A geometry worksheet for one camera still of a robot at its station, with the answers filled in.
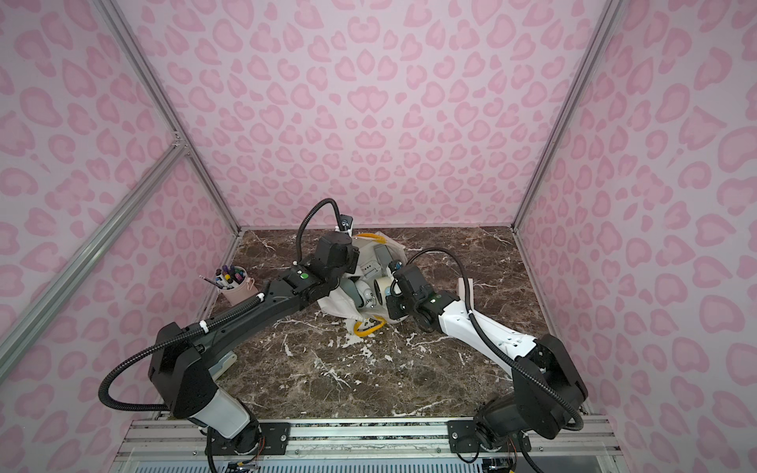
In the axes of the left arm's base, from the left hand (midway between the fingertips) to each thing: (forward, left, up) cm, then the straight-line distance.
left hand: (349, 242), depth 81 cm
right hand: (-10, -12, -14) cm, 21 cm away
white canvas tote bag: (-6, -2, -19) cm, 20 cm away
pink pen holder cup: (-4, +36, -14) cm, 39 cm away
